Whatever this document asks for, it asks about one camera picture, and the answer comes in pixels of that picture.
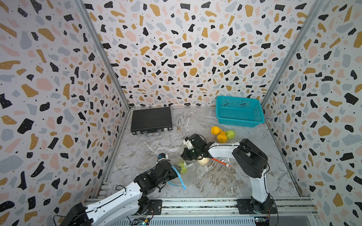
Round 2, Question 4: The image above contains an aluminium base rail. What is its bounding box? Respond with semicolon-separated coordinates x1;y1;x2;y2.
83;197;318;226

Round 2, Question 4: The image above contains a beige round fruit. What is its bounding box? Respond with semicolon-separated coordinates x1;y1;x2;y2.
197;158;209;166

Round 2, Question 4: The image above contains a clear red zip-top bag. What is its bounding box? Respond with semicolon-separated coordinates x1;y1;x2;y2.
212;158;231;167

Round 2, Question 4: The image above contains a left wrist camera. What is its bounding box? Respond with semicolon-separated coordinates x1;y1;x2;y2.
157;153;169;162

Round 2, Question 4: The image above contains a black briefcase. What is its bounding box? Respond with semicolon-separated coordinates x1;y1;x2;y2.
131;107;173;137

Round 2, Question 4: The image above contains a yellow lemon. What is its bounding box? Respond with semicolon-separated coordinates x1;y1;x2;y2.
211;126;223;136

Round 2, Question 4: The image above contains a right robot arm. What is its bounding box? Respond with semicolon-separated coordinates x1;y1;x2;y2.
182;134;278;214

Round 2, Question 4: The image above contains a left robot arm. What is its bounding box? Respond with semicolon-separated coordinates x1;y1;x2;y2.
55;159;180;226

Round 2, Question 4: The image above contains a green lime fruit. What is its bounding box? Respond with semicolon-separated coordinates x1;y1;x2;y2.
225;130;236;140

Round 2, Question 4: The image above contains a clear blue zip-top bag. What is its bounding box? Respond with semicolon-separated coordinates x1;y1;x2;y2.
167;154;211;190

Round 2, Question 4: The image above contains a green circuit board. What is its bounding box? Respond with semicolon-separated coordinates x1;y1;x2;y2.
130;218;150;226

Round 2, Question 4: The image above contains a teal plastic basket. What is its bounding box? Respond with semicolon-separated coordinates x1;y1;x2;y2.
216;96;265;128

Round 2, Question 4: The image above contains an orange fruit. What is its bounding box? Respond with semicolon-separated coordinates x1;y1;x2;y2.
216;131;228;144

